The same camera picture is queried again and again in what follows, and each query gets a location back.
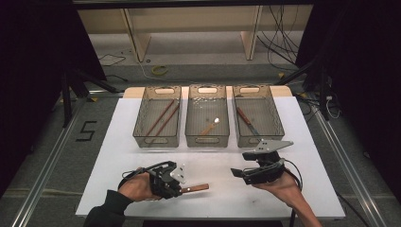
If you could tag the yellow tape roll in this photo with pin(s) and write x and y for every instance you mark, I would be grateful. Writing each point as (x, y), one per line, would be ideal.
(153, 71)

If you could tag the person's left hand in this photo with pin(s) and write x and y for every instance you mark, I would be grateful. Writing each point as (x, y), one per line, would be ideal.
(138, 189)

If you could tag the black metal stand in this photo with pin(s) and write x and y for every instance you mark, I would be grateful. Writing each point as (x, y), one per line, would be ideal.
(66, 94)
(321, 85)

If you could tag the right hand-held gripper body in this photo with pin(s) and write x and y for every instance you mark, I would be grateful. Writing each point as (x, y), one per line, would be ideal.
(268, 171)

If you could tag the transparent grey storage bin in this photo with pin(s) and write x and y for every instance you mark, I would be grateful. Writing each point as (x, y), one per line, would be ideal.
(268, 118)
(207, 110)
(159, 118)

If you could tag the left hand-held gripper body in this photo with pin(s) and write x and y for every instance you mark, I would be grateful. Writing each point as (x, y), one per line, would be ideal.
(164, 176)

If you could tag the black curtain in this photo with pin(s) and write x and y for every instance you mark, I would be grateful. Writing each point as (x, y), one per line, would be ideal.
(31, 63)
(365, 63)

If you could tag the light wooden shelf unit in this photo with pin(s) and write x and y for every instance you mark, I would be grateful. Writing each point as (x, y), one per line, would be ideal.
(138, 38)

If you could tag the person's right hand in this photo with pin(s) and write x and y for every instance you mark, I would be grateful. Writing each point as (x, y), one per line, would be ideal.
(285, 189)

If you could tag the aluminium floor rail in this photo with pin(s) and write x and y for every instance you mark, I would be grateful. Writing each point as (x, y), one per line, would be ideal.
(47, 167)
(350, 164)

